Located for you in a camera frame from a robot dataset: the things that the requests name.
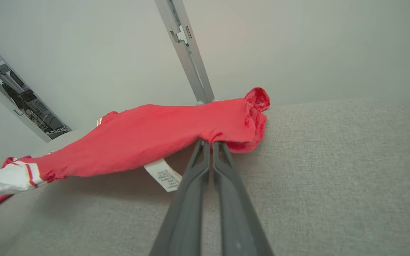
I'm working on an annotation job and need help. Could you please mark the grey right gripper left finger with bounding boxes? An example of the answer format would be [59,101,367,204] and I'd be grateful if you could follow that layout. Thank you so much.
[149,139,211,256]

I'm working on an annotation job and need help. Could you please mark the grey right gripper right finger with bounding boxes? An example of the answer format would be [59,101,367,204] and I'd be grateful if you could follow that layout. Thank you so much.
[212,141,275,256]

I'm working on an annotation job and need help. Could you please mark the red basketball jersey number 23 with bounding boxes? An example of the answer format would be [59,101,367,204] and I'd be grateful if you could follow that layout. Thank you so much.
[1,87,271,194]

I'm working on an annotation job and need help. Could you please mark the grey partition post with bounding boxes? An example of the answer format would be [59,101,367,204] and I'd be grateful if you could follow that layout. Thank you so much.
[0,30,73,143]
[154,0,220,106]

